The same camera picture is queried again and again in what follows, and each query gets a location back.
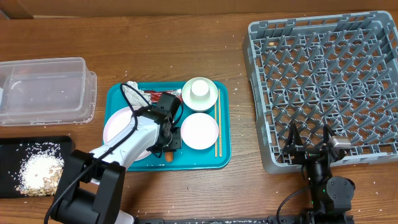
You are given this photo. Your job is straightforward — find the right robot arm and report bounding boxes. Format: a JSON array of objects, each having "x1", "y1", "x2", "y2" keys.
[{"x1": 275, "y1": 122, "x2": 356, "y2": 224}]

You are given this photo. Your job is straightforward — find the clear plastic bin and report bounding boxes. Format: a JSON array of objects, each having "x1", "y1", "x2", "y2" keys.
[{"x1": 1, "y1": 57, "x2": 97, "y2": 126}]

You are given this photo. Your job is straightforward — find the red snack wrapper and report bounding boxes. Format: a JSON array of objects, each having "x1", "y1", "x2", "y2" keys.
[{"x1": 144, "y1": 89, "x2": 183, "y2": 103}]

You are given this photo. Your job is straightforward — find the wooden chopstick right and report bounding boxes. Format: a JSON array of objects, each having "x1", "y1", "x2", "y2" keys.
[{"x1": 218, "y1": 89, "x2": 223, "y2": 157}]

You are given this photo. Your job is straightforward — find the white tissue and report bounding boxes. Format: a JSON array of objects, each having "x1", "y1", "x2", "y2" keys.
[{"x1": 122, "y1": 81, "x2": 152, "y2": 106}]

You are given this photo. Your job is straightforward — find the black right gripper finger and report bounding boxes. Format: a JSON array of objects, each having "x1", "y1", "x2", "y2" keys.
[
  {"x1": 285, "y1": 121, "x2": 302, "y2": 154},
  {"x1": 323, "y1": 124, "x2": 335, "y2": 146}
]

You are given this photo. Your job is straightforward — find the teal plastic tray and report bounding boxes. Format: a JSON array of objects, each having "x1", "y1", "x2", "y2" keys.
[{"x1": 104, "y1": 81, "x2": 232, "y2": 172}]

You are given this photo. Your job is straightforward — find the grey plastic dish rack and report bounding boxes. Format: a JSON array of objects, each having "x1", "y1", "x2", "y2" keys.
[{"x1": 243, "y1": 11, "x2": 397, "y2": 174}]

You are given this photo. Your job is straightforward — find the black waste tray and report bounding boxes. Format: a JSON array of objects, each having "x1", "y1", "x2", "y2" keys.
[{"x1": 1, "y1": 136, "x2": 75, "y2": 198}]

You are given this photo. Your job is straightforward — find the small pink bowl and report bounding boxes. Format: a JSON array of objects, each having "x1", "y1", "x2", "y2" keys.
[{"x1": 180, "y1": 113, "x2": 215, "y2": 150}]

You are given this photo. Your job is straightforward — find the wooden chopstick left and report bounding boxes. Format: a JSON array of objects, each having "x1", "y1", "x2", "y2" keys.
[{"x1": 214, "y1": 101, "x2": 219, "y2": 157}]

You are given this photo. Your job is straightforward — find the large pink plate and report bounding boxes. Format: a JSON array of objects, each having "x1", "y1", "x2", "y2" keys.
[{"x1": 103, "y1": 106, "x2": 151, "y2": 161}]

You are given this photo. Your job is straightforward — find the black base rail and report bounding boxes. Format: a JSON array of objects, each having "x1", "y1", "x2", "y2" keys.
[{"x1": 134, "y1": 215, "x2": 354, "y2": 224}]

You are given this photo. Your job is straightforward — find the white paper cup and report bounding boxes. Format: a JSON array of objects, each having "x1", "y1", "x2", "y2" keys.
[{"x1": 191, "y1": 80, "x2": 210, "y2": 101}]

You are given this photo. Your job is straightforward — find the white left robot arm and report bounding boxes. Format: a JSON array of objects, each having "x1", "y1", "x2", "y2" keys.
[{"x1": 44, "y1": 92, "x2": 182, "y2": 223}]

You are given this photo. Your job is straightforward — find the orange sausage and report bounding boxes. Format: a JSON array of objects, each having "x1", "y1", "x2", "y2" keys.
[{"x1": 165, "y1": 152, "x2": 174, "y2": 162}]

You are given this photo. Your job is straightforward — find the rice and peanut shells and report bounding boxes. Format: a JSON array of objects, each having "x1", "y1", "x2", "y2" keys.
[{"x1": 8, "y1": 142, "x2": 64, "y2": 196}]

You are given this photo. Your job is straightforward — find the wooden chopstick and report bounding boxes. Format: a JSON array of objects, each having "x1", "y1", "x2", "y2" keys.
[
  {"x1": 214, "y1": 101, "x2": 219, "y2": 157},
  {"x1": 218, "y1": 89, "x2": 223, "y2": 157}
]

